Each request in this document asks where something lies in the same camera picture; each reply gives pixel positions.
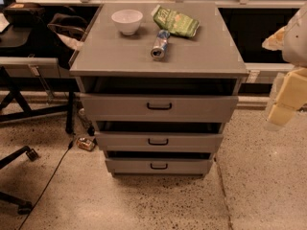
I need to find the silver blue drink can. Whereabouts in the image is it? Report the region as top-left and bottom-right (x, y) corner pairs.
(151, 30), (170, 60)

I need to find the grey bottom drawer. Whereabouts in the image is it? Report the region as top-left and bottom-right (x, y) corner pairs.
(106, 158), (213, 175)

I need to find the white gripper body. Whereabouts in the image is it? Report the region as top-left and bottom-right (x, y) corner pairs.
(277, 68), (307, 110)

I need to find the black desk frame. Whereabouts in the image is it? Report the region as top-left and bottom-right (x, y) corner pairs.
(0, 24), (77, 135)

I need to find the grey drawer cabinet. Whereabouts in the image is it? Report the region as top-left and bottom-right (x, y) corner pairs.
(69, 1), (249, 178)

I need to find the dark bag with straps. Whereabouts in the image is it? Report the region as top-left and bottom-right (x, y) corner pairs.
(47, 12), (88, 69)

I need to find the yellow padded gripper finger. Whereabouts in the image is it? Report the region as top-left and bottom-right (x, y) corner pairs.
(265, 104), (295, 131)

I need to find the green chip bag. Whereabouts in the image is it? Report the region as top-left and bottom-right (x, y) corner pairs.
(152, 5), (200, 38)

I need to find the white bowl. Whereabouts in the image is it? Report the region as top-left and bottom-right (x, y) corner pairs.
(111, 10), (143, 35)

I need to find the grey middle drawer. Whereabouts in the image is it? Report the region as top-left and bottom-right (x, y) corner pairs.
(95, 132), (223, 153)

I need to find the grey drawer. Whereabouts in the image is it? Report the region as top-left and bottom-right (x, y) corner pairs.
(81, 94), (238, 123)
(106, 158), (213, 175)
(95, 132), (223, 153)

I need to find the black office chair base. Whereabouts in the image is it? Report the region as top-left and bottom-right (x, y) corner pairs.
(0, 145), (40, 216)

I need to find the black floor cable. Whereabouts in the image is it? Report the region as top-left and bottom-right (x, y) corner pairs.
(17, 139), (75, 230)

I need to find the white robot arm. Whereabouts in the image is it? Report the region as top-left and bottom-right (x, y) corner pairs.
(262, 5), (307, 131)

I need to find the grey top drawer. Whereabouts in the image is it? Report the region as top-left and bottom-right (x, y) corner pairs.
(81, 94), (238, 123)

